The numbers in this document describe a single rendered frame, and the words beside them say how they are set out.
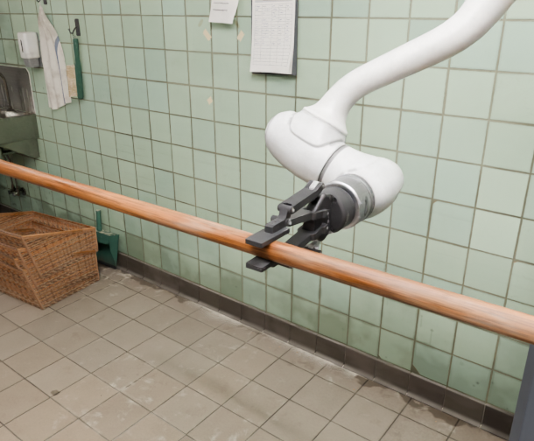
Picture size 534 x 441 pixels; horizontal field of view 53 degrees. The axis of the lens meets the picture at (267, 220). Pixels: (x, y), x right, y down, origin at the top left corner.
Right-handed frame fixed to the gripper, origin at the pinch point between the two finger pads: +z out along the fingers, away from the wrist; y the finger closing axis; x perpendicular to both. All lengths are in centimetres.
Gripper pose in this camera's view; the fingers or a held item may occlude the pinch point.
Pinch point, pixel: (267, 247)
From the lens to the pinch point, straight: 77.2
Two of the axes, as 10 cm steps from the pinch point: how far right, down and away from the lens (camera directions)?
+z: -5.9, 3.1, -7.5
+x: -8.1, -2.2, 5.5
